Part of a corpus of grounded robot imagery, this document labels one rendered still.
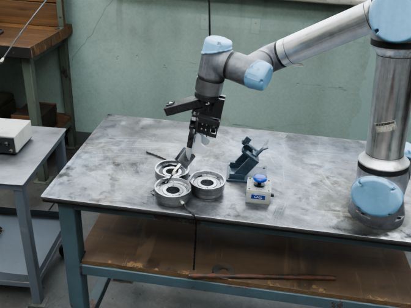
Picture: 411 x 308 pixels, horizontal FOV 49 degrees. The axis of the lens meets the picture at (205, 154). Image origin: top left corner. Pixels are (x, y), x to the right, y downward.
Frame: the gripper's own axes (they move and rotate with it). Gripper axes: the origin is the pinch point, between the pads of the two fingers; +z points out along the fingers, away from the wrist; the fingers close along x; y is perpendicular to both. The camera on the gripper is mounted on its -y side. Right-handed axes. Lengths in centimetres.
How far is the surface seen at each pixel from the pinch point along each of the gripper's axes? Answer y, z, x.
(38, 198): -88, 103, 86
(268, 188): 25.2, 1.9, -6.1
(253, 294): 29.4, 35.3, -14.5
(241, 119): 17, 56, 156
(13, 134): -68, 23, 23
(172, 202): -0.4, 7.6, -15.9
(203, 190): 7.2, 5.5, -9.8
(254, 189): 21.1, 2.4, -7.4
